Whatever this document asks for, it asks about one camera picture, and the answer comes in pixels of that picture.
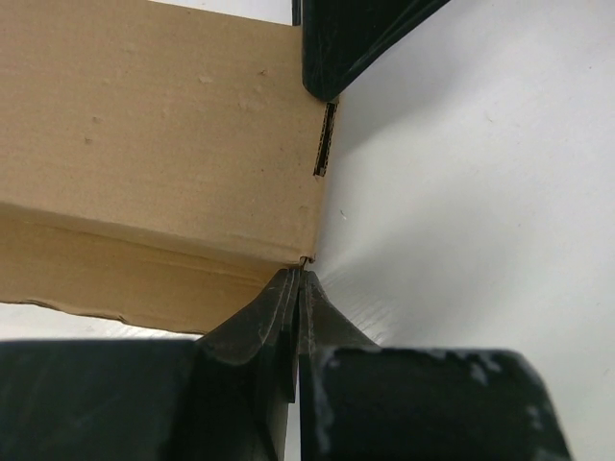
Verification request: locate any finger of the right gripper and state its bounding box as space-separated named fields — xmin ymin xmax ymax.
xmin=291 ymin=0 xmax=448 ymax=102

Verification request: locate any brown cardboard box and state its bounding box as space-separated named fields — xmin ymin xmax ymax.
xmin=1 ymin=1 xmax=332 ymax=332

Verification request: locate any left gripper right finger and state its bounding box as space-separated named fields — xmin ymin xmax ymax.
xmin=299 ymin=272 xmax=571 ymax=460

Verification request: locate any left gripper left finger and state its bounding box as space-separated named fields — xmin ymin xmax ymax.
xmin=1 ymin=269 xmax=299 ymax=460

